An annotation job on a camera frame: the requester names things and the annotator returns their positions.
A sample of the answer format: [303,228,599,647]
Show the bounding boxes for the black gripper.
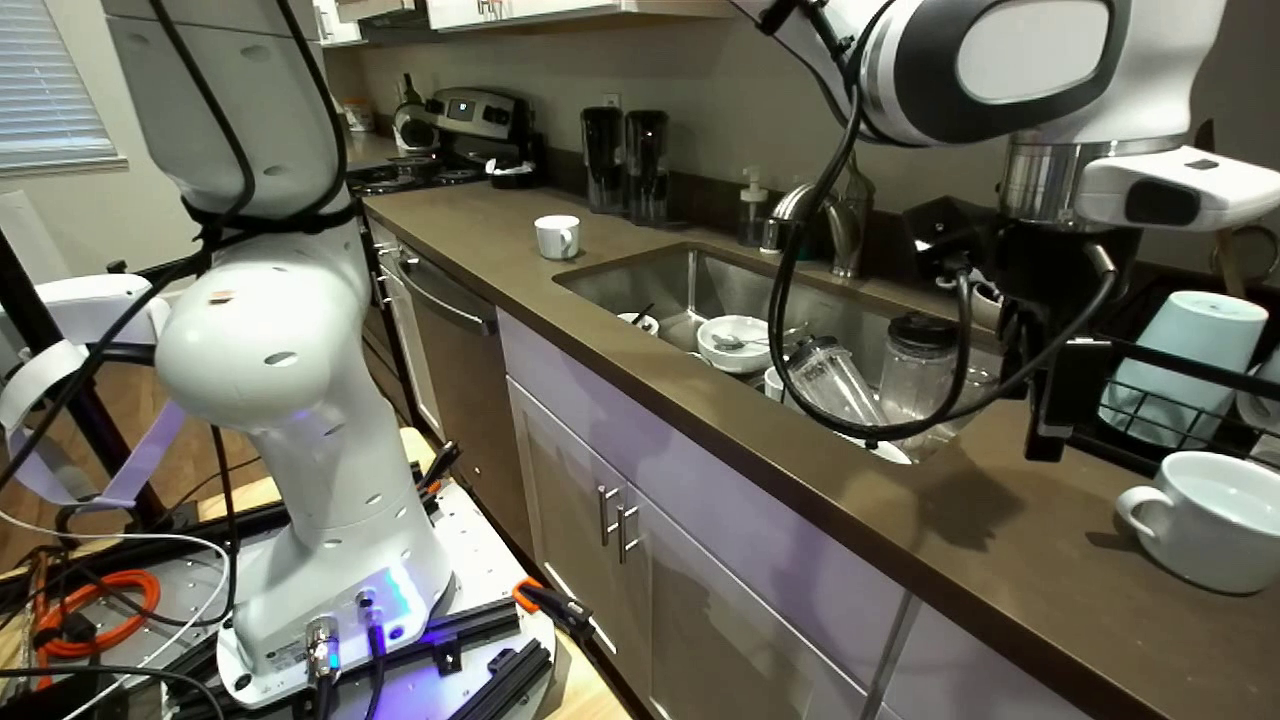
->
[1010,221,1139,470]

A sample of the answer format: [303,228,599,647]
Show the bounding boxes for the white ceramic cup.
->
[532,210,589,269]
[1111,448,1280,602]

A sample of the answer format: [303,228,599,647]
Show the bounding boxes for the stainless steel sink basin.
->
[549,236,1061,474]

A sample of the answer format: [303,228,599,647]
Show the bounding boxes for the small dish with brush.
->
[930,255,1015,338]

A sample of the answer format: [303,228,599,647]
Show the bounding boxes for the white plate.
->
[836,427,926,474]

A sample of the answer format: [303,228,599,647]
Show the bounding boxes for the wooden spatula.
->
[1219,232,1261,302]

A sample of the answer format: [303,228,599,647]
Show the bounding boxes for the white bowl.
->
[694,313,779,380]

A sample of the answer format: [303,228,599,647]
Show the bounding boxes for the clear soap pump bottle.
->
[735,168,776,254]

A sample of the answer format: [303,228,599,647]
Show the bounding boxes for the lavender base cabinets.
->
[494,303,1111,720]

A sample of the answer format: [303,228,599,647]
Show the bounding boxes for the dark transparent tumbler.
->
[621,109,677,228]
[577,103,632,216]

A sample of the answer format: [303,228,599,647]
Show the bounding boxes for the orange black hand tool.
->
[510,574,599,647]

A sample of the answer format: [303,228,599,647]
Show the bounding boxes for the stainless steel dishwasher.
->
[367,221,541,556]

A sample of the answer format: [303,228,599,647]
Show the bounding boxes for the black metal rails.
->
[421,598,560,720]

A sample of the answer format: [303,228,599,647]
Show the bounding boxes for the white upper cabinets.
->
[309,0,735,56]

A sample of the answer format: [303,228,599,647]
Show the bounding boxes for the silver black coffee machine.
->
[389,73,541,190]

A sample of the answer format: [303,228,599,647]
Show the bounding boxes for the black tripod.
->
[0,228,177,536]

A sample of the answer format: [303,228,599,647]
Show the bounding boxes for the white window blinds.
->
[0,0,127,178]

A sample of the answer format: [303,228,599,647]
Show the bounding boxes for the short silver cabinet handle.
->
[612,497,650,566]
[594,479,629,548]

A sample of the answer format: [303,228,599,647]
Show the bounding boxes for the orange cable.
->
[30,566,170,668]

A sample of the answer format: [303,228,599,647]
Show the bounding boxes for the white plastic frame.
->
[0,269,185,443]

